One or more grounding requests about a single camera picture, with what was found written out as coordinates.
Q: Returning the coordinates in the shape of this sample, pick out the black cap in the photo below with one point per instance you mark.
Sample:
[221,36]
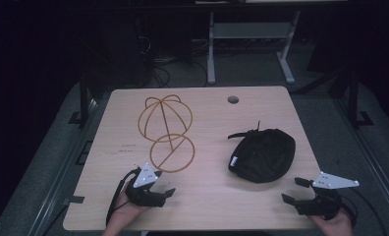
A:
[264,157]

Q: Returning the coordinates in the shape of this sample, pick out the grey metal rail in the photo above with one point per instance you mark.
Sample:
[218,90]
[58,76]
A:
[61,170]
[372,157]

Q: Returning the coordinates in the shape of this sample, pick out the black metal stand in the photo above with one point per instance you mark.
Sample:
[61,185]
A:
[353,98]
[83,98]

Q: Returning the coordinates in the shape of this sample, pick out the white metal desk frame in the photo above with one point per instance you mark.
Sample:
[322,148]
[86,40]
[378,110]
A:
[251,31]

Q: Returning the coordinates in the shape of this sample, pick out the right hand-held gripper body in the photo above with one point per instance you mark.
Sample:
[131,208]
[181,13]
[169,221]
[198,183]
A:
[323,201]

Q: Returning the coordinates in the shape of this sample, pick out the person's right hand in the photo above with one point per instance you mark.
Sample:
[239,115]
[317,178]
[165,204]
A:
[333,226]

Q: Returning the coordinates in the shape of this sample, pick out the small dark table bracket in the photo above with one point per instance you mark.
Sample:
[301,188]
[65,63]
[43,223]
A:
[74,199]

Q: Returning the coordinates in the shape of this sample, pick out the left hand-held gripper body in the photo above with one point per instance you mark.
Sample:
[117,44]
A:
[142,191]

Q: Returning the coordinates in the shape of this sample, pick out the person's left hand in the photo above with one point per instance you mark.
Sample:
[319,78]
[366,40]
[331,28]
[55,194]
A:
[127,213]

